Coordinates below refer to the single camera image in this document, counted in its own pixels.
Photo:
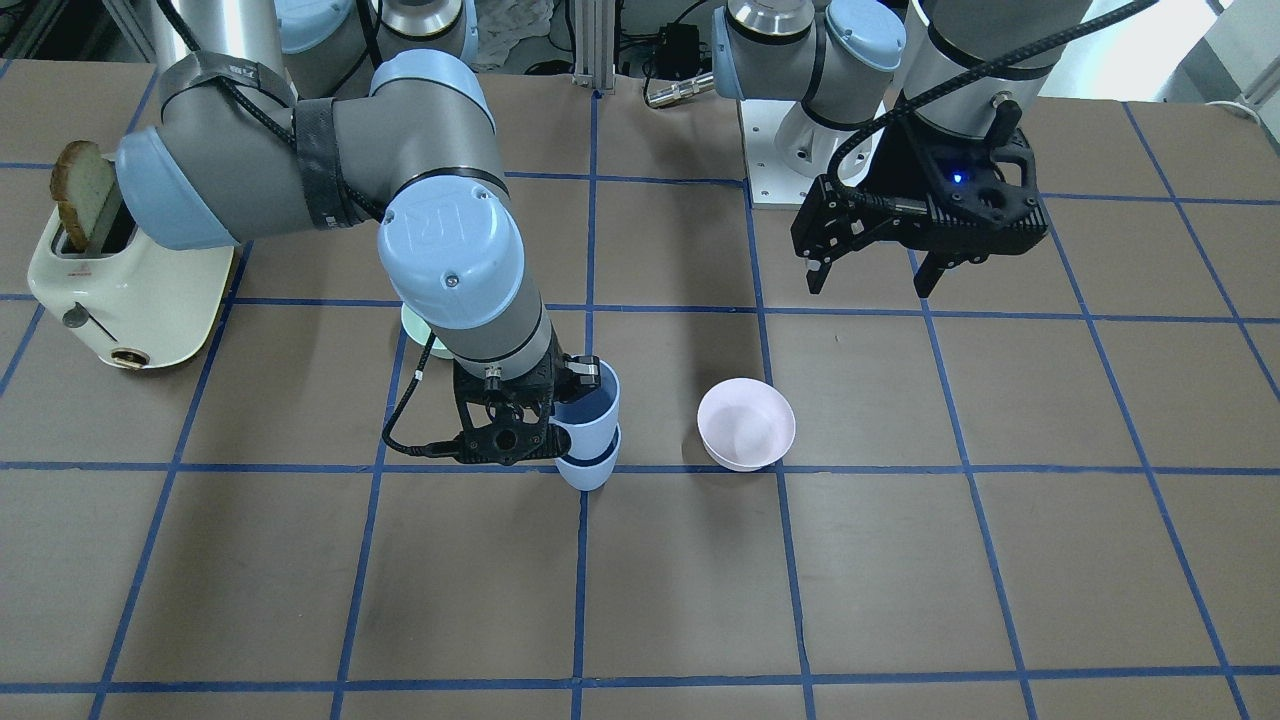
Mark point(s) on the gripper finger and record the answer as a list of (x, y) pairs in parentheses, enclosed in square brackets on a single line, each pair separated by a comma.
[(932, 269)]

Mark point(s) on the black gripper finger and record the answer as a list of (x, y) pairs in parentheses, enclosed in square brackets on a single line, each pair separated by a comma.
[(586, 373), (818, 264)]

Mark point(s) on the blue cup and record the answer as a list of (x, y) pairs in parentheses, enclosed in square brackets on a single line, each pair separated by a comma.
[(593, 421), (588, 475)]

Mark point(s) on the mint green bowl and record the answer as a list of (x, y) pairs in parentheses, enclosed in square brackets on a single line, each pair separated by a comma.
[(419, 331)]

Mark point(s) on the pink bowl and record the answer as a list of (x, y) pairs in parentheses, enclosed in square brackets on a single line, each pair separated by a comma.
[(745, 424)]

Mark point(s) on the cream white toaster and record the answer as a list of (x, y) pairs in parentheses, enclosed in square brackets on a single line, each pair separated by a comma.
[(144, 307)]

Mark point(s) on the toast slice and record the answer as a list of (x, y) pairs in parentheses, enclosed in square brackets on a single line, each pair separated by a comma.
[(86, 195)]

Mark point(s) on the aluminium frame post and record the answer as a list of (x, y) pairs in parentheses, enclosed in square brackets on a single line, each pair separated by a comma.
[(595, 40)]

